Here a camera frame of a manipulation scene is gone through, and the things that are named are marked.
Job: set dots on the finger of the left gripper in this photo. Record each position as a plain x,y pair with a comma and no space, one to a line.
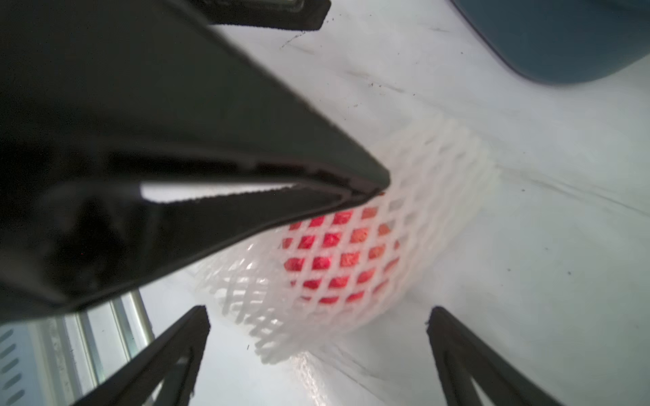
70,249

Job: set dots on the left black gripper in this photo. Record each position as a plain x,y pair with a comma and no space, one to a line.
151,79

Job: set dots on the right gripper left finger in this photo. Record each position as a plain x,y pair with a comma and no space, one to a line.
171,363

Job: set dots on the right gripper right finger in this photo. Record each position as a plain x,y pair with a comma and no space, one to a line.
465,362

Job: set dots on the netted apple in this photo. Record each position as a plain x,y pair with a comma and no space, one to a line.
344,257

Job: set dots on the dark teal plastic bin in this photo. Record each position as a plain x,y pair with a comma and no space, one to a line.
561,42

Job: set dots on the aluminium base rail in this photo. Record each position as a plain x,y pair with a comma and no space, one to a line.
58,360

